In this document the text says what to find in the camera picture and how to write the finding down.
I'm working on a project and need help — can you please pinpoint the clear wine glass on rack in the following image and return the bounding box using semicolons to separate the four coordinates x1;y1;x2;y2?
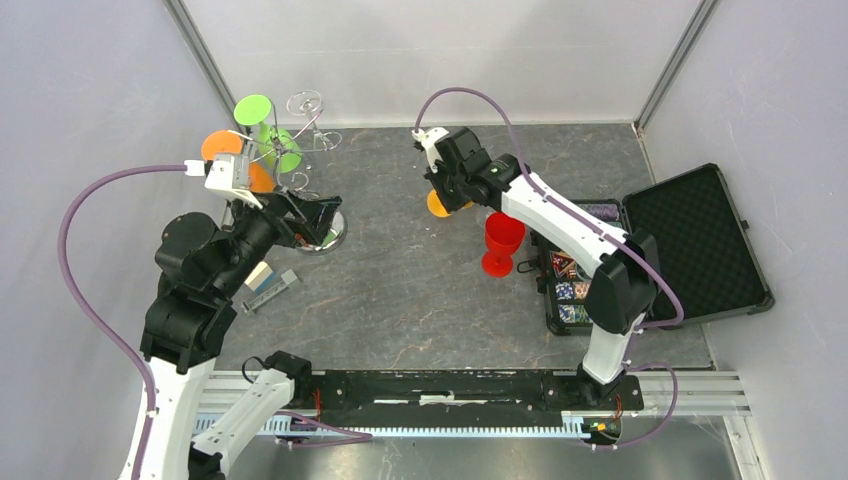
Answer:
286;90;342;152

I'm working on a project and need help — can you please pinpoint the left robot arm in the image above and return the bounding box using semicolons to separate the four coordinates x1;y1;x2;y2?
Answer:
121;189;342;479

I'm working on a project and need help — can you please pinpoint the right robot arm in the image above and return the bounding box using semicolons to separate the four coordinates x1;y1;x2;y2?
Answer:
411;127;659;408

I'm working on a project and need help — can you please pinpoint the green wine glass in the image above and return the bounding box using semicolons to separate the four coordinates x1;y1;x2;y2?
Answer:
233;94;302;174

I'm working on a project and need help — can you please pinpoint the red wine glass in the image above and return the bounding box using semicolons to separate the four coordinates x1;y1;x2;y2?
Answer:
481;212;526;278

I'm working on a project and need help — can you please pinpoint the beige and blue toy brick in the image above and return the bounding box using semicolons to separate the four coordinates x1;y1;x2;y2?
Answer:
243;261;276;294

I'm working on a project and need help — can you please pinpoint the chrome wine glass rack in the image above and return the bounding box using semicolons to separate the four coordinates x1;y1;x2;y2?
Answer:
252;122;347;256

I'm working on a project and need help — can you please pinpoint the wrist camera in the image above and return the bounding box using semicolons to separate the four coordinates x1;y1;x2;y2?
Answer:
411;127;449;173
183;153;263;210

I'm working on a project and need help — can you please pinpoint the black poker chip case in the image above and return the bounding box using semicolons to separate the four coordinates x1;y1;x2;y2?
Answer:
516;163;775;336

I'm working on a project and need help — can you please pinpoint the yellow wine glass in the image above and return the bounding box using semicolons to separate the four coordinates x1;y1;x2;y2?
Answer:
426;189;453;218

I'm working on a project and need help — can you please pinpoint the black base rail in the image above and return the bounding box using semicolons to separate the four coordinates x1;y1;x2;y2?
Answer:
266;352;645;429

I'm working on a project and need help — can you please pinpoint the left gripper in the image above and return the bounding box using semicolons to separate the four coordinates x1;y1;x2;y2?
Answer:
214;181;343;297

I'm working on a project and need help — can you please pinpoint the grey toy girder piece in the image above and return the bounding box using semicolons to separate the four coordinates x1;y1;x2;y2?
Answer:
241;269;300;315

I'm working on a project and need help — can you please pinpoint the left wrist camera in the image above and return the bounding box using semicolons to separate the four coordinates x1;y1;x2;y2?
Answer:
183;153;263;210

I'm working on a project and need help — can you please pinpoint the orange wine glass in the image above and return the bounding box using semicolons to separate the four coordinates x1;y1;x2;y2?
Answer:
200;130;275;193

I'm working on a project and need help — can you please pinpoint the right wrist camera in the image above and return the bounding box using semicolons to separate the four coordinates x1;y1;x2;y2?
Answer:
411;127;449;173

